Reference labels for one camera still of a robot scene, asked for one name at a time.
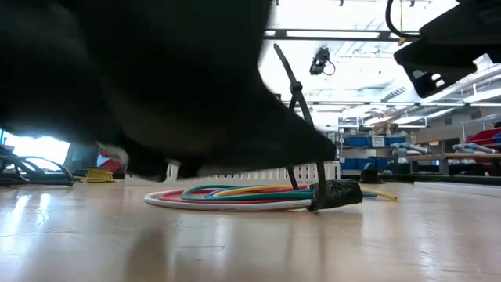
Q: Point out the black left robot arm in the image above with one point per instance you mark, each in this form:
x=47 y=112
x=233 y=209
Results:
x=39 y=58

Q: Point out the wooden workbench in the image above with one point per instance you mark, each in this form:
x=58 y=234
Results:
x=469 y=156

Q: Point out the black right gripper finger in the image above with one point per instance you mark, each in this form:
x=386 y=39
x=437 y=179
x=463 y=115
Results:
x=450 y=62

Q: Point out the black aluminium frame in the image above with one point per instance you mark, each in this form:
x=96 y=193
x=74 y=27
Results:
x=450 y=179

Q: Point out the red storage bin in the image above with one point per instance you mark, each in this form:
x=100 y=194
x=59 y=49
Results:
x=485 y=137

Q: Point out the black overhead camera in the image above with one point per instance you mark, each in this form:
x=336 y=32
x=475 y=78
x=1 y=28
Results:
x=321 y=58

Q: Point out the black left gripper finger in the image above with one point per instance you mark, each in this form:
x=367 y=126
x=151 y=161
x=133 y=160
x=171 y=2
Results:
x=242 y=39
x=254 y=133

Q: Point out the grey foam roll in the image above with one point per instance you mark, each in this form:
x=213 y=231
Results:
x=473 y=147
x=415 y=148

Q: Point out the blue storage bin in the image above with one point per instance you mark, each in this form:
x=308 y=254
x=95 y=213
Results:
x=351 y=163
x=380 y=160
x=357 y=142
x=396 y=141

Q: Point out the black zip tie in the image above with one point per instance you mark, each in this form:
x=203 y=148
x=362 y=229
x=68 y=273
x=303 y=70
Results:
x=296 y=88

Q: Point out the red zigzag panel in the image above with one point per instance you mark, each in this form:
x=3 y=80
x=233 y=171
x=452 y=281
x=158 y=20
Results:
x=111 y=165

